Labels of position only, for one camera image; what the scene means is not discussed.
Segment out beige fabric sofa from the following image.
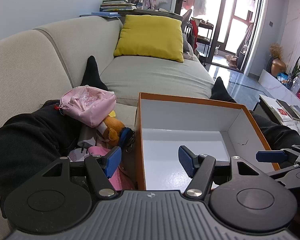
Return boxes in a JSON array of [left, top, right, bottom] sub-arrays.
[[0, 14, 215, 240]]

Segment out brown vase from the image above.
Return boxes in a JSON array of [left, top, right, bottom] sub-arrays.
[[271, 59, 287, 77]]

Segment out pink fabric pouch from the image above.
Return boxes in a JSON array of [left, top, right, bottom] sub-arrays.
[[59, 85, 116, 128]]

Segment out white booklet red print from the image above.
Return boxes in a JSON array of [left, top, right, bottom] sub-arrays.
[[269, 104, 293, 123]]

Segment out pink plastic holder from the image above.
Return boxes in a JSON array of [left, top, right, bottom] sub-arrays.
[[87, 146, 136, 191]]

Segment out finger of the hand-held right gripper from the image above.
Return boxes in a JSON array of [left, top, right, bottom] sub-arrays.
[[256, 144, 300, 166], [267, 165, 300, 188]]

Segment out grey checked cushion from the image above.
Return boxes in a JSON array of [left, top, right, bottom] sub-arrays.
[[182, 33, 192, 53]]

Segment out blue strap keychain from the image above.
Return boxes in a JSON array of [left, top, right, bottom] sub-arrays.
[[119, 127, 136, 153]]

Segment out dried flowers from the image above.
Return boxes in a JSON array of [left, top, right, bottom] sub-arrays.
[[269, 42, 284, 59]]

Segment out white cabinet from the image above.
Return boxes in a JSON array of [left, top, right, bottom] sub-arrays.
[[258, 69, 300, 103]]

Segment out stack of books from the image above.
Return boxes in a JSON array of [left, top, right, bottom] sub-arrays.
[[100, 0, 137, 12]]

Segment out blue notebook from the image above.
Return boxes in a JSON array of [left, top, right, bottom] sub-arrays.
[[91, 11, 122, 18]]

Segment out orange cardboard box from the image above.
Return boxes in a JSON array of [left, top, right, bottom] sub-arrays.
[[135, 92, 281, 191]]

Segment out dark desk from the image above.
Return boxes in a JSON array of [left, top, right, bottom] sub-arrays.
[[79, 8, 184, 22]]

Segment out white power adapter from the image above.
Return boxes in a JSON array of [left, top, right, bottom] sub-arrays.
[[77, 124, 98, 153]]

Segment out green potted plant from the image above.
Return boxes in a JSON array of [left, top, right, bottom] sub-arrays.
[[289, 55, 300, 82]]

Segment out red garment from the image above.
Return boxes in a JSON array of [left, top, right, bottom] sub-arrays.
[[190, 19, 200, 51]]

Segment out orange brown plush toy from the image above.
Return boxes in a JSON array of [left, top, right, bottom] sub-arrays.
[[96, 116, 127, 147]]

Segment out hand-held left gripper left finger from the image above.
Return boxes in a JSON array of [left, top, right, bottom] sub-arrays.
[[41, 146, 122, 198]]

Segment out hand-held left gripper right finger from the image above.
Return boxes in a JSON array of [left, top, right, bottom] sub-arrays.
[[178, 145, 262, 198]]

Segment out yellow cushion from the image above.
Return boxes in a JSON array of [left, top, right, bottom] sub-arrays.
[[113, 14, 184, 63]]

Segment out marble coffee table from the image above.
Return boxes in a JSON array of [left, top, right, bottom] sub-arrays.
[[254, 94, 300, 145]]

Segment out black rolling cart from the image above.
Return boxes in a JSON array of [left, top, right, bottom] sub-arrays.
[[195, 17, 215, 66]]

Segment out dark book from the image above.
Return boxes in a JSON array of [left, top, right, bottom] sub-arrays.
[[276, 99, 300, 121]]

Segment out person's left leg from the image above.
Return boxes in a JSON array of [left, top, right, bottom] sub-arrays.
[[0, 56, 109, 220]]

